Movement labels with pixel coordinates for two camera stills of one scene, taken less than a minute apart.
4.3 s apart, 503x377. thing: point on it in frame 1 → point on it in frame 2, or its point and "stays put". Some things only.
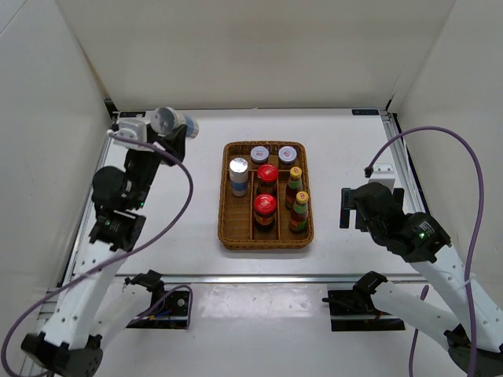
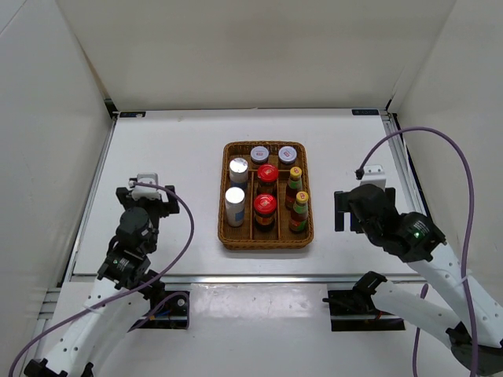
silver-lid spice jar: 239,168 stays put
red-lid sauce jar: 267,174 stays put
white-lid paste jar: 287,155 stays put
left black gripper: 174,141 → 166,207
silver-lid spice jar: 166,119 → 235,206
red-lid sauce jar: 265,206 stays put
